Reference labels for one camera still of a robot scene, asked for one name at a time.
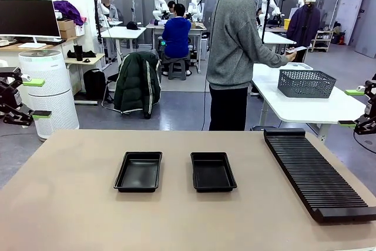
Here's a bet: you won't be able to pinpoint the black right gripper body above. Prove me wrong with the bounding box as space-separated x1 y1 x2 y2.
363 92 376 116

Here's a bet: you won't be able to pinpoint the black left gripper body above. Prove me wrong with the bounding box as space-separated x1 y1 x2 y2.
0 83 22 114

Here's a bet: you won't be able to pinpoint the person's grey-sleeved right forearm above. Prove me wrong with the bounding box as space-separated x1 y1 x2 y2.
251 52 287 69

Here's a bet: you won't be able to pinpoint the black ESD tray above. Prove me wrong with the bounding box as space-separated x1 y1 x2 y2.
113 151 163 193
190 151 239 193

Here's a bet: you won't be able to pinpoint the white air purifier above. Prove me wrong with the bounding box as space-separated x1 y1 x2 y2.
18 49 80 140

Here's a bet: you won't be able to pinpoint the light wood monitor desk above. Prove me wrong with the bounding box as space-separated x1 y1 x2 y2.
0 36 80 53

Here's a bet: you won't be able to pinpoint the grey plastic mesh basket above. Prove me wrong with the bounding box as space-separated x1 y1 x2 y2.
277 69 337 99

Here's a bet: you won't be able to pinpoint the black tumbler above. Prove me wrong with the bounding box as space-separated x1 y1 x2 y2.
73 44 85 62

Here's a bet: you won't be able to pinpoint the large white table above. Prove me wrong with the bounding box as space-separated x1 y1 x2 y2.
251 62 372 143

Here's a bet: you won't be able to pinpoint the black slotted board rack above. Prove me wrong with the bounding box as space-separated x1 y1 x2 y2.
263 128 376 224

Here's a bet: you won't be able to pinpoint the black backpack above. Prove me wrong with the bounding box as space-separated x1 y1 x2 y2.
83 68 108 101

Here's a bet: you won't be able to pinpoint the white flat box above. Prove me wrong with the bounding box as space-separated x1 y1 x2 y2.
286 62 315 72

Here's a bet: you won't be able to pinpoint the small cardboard box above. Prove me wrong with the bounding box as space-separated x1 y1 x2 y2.
57 19 77 41

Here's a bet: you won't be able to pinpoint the black cloth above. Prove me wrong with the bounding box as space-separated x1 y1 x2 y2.
66 49 98 59

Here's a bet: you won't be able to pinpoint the low wooden shelf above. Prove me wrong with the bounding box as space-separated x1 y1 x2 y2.
311 29 334 53

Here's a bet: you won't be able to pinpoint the black computer monitor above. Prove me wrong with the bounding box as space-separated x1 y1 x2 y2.
0 0 62 49

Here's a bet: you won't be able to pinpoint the small light wood desk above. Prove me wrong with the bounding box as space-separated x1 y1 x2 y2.
63 53 106 106

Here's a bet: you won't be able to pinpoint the purple cloth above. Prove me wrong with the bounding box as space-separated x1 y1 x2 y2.
53 0 85 26

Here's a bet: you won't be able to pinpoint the person in dark jacket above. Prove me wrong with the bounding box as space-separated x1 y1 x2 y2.
286 0 321 63

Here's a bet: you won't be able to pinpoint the dark green striped jacket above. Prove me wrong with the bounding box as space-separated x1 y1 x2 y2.
113 51 162 120

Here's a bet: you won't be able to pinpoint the white background table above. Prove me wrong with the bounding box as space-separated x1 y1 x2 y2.
258 31 298 55

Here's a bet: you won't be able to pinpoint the white standing desk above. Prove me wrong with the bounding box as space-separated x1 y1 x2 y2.
100 25 147 67

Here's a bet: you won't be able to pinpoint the seated person in grey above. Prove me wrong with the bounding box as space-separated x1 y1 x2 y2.
99 0 120 23

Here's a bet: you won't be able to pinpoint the person in grey sweater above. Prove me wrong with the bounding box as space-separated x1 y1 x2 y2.
206 0 290 132

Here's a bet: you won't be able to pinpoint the grey plastic stool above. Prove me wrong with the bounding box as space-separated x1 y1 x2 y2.
167 59 189 81

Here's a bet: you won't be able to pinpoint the person in blue sweater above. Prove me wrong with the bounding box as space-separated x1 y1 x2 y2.
160 3 193 77

